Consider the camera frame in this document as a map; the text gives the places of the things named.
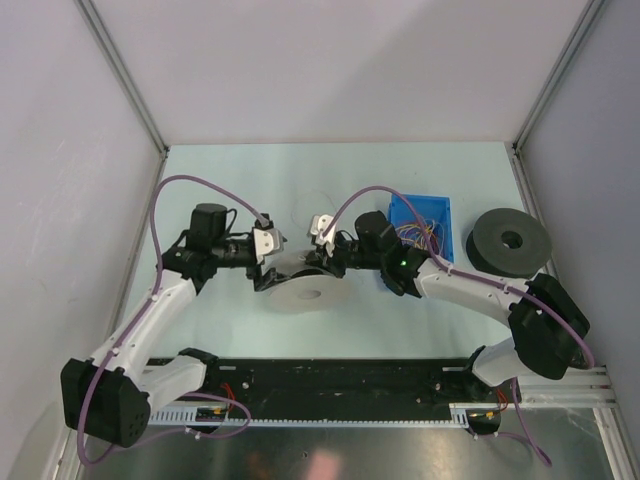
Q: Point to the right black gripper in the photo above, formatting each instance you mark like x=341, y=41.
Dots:
x=331, y=263

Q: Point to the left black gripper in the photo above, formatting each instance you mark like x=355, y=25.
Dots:
x=260, y=282

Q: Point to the white cable spool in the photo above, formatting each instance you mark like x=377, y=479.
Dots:
x=304, y=288

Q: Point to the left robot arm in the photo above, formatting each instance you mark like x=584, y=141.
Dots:
x=112, y=395

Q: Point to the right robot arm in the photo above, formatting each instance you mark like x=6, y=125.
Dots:
x=547, y=329

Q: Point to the blue plastic bin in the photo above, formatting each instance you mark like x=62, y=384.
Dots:
x=435, y=213

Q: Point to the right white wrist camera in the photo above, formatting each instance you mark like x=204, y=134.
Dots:
x=322, y=233

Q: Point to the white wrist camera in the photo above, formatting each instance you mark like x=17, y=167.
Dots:
x=322, y=233
x=267, y=239

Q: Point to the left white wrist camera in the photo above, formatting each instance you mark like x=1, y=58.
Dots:
x=267, y=239

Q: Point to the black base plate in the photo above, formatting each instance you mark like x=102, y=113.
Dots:
x=372, y=391

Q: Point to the dark grey cable spool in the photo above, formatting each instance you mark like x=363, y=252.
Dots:
x=508, y=242

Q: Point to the slotted grey cable duct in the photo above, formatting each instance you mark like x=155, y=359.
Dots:
x=186, y=416

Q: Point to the right aluminium frame post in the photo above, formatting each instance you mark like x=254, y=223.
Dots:
x=584, y=27

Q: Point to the aluminium frame post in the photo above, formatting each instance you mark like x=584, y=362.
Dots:
x=584, y=27
x=117, y=64

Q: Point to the left aluminium frame post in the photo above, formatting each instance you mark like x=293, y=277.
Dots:
x=117, y=64

